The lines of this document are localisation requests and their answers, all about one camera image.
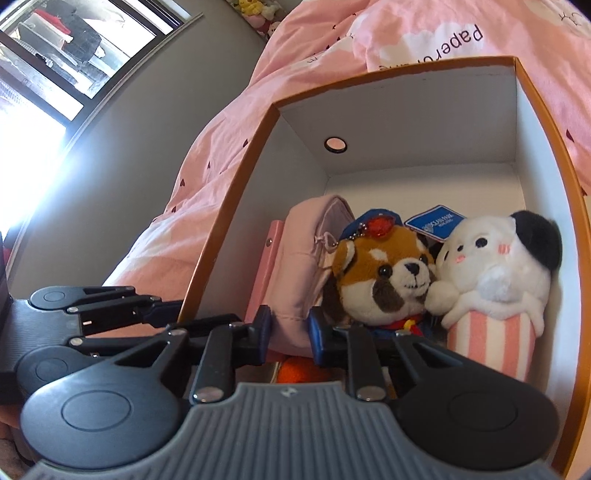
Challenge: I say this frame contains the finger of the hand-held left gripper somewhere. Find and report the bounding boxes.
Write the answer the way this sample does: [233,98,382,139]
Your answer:
[69,286,185,330]
[69,314,243,361]

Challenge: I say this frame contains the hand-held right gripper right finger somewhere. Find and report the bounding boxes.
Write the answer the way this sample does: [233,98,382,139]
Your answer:
[308,308,462,400]

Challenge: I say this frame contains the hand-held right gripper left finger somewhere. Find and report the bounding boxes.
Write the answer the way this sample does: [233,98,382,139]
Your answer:
[115,307,272,403]

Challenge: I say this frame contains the orange crochet toy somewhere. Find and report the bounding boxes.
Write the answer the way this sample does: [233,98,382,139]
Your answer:
[277,357,343,385]

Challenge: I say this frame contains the pink box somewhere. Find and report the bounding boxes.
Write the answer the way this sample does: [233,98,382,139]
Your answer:
[245,220,288,324]

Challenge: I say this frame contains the pink fabric pouch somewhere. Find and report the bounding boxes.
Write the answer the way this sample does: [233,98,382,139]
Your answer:
[267,194,357,357]

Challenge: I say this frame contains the red panda plush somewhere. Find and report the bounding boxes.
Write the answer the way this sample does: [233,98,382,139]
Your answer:
[323,205,462,356]

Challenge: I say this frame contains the white plush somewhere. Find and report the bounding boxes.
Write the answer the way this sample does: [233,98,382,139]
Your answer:
[427,210,564,384]

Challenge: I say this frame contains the orange storage box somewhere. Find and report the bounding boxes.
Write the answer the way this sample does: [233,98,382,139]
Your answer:
[178,55,591,477]

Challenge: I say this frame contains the pink printed blanket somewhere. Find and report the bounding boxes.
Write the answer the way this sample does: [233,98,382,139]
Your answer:
[104,0,591,296]

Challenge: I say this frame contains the window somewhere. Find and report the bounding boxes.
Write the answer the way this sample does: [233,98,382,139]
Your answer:
[0,0,204,139]

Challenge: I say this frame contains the pink plush toy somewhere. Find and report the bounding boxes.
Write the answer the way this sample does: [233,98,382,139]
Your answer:
[247,14,283,37]

